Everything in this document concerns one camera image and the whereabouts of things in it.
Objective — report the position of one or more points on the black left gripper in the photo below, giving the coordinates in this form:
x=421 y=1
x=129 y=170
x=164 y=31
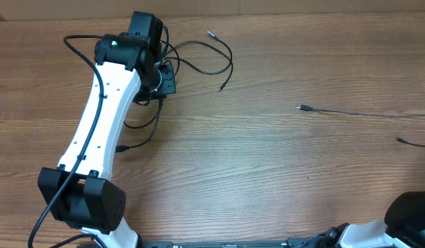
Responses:
x=169 y=87

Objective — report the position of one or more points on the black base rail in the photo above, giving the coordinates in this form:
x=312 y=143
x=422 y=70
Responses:
x=288 y=243

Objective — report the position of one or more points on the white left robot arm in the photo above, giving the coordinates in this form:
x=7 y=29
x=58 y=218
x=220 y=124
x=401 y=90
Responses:
x=128 y=68

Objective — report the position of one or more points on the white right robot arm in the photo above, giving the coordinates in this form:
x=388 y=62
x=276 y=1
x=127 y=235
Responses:
x=402 y=226

